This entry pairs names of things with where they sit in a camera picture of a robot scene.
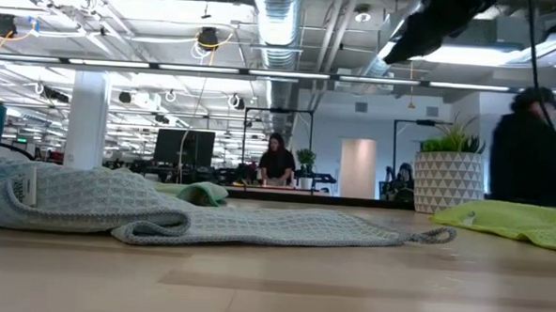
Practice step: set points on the black metal frame stand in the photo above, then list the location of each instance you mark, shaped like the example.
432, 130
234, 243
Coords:
280, 110
423, 122

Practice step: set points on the green exit sign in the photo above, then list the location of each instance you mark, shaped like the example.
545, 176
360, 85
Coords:
22, 140

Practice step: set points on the white pillar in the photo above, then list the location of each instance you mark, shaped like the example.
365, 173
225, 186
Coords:
86, 129

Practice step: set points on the pale pink door panel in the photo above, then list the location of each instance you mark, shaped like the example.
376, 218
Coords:
357, 169

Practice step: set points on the white triangle-pattern plant pot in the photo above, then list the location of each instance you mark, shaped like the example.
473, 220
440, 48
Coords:
446, 182

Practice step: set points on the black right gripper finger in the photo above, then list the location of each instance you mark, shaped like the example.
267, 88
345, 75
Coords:
419, 35

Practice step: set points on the dark background robot arm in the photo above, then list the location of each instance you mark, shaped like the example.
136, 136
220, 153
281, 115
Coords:
400, 180

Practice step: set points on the lime green microfiber towel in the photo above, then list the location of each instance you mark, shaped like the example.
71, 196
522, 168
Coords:
515, 223

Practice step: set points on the overhead light bar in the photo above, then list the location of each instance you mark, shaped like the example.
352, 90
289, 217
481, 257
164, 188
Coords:
286, 74

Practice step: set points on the grey waffle microfiber towel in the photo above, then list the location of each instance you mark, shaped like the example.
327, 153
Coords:
256, 225

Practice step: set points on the small potted plant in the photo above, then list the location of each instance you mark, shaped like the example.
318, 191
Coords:
306, 157

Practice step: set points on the pale green waffle towel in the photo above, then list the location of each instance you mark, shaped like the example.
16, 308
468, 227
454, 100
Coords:
206, 190

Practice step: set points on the black computer monitor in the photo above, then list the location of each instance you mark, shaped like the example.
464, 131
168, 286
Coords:
184, 147

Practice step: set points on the silver ceiling duct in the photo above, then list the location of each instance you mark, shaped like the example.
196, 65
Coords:
279, 24

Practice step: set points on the green spiky plant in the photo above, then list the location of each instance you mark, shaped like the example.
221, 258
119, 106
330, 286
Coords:
452, 140

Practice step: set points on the dark background table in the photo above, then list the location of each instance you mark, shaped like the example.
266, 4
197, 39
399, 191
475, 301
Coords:
351, 201

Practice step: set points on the person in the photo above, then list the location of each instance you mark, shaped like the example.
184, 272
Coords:
277, 163
527, 157

